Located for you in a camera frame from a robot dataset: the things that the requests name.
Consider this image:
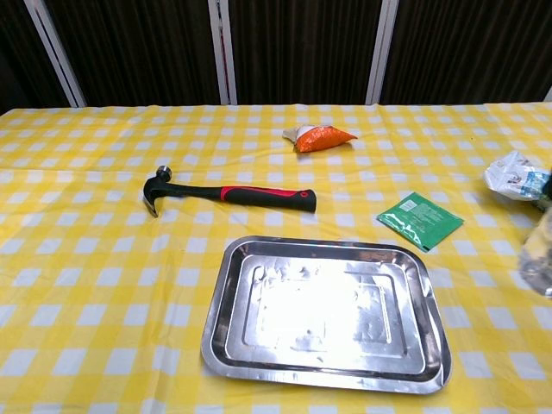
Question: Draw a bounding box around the orange white snack packet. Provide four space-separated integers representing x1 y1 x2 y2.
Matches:
282 123 359 154

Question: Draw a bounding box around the crumpled white plastic bag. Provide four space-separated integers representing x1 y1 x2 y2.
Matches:
482 150 552 204

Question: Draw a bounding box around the yellow white checked tablecloth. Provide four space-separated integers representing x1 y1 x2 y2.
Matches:
0 102 552 414

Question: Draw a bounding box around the black red claw hammer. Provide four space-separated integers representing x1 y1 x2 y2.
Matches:
143 165 317 218

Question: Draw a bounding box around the green flat sachet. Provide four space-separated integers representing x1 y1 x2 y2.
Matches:
376 191 466 254

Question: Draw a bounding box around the clear plastic water bottle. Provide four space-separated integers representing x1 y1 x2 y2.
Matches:
516 210 552 299

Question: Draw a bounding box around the stainless steel tray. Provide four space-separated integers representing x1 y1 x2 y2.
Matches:
200 235 453 395

